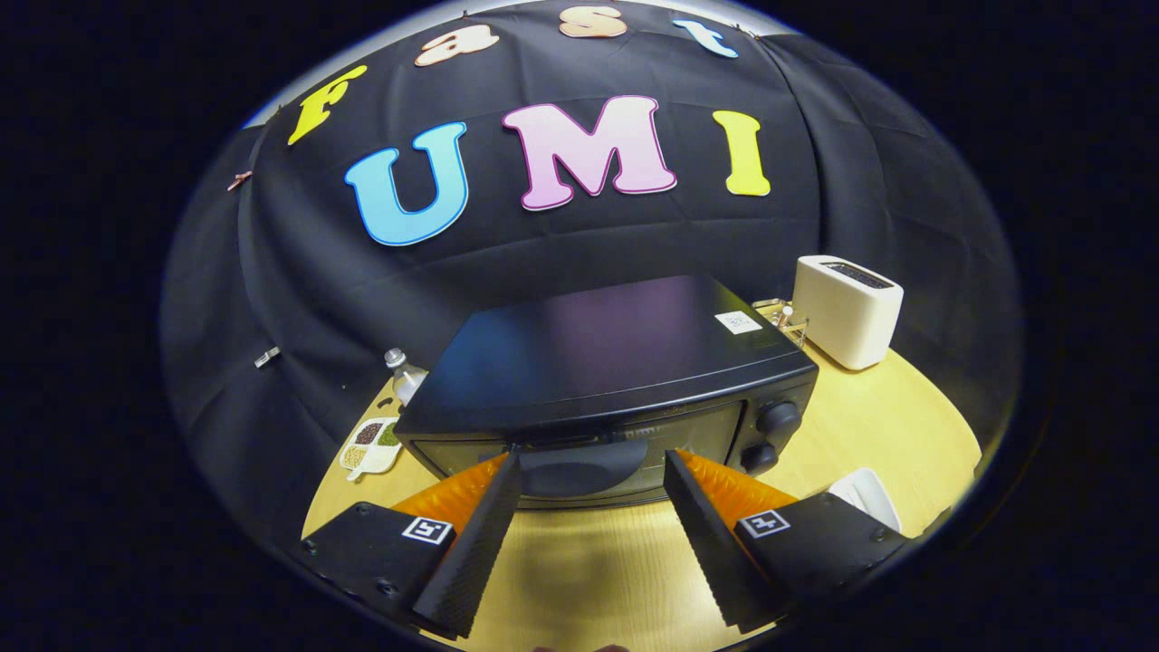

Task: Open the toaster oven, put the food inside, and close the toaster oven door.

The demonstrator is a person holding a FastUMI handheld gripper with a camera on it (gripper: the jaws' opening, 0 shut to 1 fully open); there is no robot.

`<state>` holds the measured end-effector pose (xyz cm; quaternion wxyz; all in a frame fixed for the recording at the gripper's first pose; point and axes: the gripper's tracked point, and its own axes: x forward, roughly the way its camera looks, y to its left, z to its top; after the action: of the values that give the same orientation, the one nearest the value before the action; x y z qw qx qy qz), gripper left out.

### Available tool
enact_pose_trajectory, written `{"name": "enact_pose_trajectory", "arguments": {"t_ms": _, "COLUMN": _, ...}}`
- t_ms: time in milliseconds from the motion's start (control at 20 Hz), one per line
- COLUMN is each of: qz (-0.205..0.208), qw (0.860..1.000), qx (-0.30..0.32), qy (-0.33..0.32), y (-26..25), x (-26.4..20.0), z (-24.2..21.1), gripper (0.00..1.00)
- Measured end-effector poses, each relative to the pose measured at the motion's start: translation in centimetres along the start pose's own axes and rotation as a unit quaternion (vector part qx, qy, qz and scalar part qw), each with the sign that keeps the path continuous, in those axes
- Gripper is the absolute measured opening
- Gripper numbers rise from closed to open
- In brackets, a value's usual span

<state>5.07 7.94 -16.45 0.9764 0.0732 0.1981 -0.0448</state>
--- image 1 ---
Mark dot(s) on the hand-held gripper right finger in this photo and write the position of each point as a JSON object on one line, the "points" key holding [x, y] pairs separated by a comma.
{"points": [[715, 561]]}

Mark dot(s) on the black toaster oven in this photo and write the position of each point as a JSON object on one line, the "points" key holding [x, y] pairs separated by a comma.
{"points": [[598, 353]]}

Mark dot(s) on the clear glass container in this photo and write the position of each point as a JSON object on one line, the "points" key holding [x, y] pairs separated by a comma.
{"points": [[777, 312]]}

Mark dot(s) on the black backdrop cloth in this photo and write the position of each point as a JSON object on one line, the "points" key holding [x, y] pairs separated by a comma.
{"points": [[272, 299]]}

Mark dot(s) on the small silver clip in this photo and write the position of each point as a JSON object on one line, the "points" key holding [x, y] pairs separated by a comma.
{"points": [[267, 357]]}

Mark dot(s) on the white divided spice dish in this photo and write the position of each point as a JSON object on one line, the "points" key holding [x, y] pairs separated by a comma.
{"points": [[362, 462]]}

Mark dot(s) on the small clear plastic bottle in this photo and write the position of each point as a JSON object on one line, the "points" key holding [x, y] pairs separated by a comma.
{"points": [[405, 380]]}

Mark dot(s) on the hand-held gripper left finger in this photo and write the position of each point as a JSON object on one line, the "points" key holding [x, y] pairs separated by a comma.
{"points": [[475, 552]]}

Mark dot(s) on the white bread toaster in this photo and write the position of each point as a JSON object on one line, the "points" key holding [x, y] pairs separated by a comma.
{"points": [[842, 317]]}

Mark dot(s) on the white rectangular dish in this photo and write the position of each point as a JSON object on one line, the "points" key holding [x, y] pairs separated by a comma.
{"points": [[865, 493]]}

